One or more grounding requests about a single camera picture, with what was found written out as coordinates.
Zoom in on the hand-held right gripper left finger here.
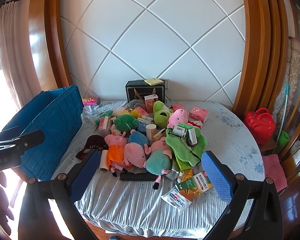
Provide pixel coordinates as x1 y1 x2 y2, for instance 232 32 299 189
18 149 102 240

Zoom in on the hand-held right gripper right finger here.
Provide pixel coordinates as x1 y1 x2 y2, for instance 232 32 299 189
201 151 283 240

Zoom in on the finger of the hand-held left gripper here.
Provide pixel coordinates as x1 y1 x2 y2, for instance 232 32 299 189
17 130 45 153

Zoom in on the blue plastic crate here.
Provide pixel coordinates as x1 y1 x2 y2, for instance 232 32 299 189
0 84 85 182

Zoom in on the green orange medicine box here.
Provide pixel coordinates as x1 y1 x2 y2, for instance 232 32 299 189
175 172 213 201

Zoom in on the person's left hand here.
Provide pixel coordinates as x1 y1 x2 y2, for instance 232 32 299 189
0 171 14 230

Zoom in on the dark brown cap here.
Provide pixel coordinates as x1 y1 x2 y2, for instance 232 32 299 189
76 134 108 161

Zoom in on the yellow small packet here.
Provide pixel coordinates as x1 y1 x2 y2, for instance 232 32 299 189
177 169 193 183

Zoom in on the pig plush orange dress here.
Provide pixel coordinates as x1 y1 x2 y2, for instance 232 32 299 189
104 131 130 178

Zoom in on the green yellow packet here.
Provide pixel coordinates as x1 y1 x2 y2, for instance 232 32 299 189
175 155 193 172

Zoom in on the black tape roll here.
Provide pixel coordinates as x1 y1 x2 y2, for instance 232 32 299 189
185 129 198 147

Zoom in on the white blue sachet packet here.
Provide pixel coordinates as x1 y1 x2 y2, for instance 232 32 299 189
161 187 192 208

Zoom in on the tall pink white tissue pack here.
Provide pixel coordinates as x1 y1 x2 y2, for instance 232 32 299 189
97 116 110 135

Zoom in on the black stick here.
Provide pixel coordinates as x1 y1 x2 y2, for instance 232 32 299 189
120 173 157 182

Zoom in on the pink cloth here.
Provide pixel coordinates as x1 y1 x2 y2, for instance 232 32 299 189
262 154 288 192

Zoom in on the green wrapped packet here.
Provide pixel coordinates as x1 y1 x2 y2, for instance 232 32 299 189
95 110 114 125

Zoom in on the pig plush teal dress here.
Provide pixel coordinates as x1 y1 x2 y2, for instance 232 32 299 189
143 152 173 190

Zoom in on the pig plush blue dress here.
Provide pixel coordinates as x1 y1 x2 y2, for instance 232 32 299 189
127 129 149 145

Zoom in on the green turtle plush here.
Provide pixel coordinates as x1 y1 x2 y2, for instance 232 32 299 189
114 114 140 132

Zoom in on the red plastic bag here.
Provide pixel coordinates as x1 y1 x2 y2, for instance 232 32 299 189
244 107 276 145

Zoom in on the pink cylindrical can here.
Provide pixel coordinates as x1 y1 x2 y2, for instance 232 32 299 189
82 96 101 106

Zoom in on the pink pig plush red dress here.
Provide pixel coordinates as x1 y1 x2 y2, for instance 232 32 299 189
167 108 188 129

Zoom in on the blue plush toy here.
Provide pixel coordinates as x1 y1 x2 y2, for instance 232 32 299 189
136 120 150 133

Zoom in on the yellow plush toy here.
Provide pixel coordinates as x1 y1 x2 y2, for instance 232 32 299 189
122 107 140 118

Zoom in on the white pill bottle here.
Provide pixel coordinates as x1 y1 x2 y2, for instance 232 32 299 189
145 124 157 140

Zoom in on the green rolled mat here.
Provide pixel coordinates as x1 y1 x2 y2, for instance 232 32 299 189
276 129 290 148

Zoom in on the white flat medicine box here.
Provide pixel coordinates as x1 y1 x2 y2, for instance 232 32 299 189
137 115 155 124

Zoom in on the green frog plush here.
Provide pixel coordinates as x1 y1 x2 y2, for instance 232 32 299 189
153 101 174 127

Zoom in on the grey plush toy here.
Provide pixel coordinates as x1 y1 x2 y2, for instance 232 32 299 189
127 99 147 109

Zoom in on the wooden chair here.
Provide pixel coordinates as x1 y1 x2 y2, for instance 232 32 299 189
277 116 300 180

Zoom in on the pink curtain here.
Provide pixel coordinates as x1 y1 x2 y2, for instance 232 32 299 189
0 1 32 110

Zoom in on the pink carton box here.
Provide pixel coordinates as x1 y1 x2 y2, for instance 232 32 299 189
144 94 159 113

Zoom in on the black gift box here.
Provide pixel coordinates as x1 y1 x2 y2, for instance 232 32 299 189
125 80 165 104

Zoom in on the light blue pole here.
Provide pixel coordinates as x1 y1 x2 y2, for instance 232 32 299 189
275 84 290 143

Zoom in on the patterned rolled mat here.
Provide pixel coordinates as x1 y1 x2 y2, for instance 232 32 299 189
275 37 300 120

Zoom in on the wooden wall frame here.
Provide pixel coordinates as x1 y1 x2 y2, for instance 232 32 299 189
231 0 294 120
27 0 73 93

